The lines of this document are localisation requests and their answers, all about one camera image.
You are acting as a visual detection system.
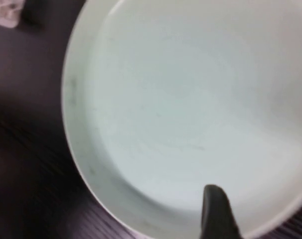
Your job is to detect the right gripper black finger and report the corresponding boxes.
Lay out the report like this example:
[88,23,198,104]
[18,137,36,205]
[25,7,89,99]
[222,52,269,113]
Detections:
[200,184,243,239]

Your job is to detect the pale green plate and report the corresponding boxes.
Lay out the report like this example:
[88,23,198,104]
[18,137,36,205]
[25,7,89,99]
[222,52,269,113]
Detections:
[61,0,302,239]

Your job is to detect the white wall charger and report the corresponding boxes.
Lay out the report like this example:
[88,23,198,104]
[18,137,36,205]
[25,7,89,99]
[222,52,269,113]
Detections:
[0,0,24,28]

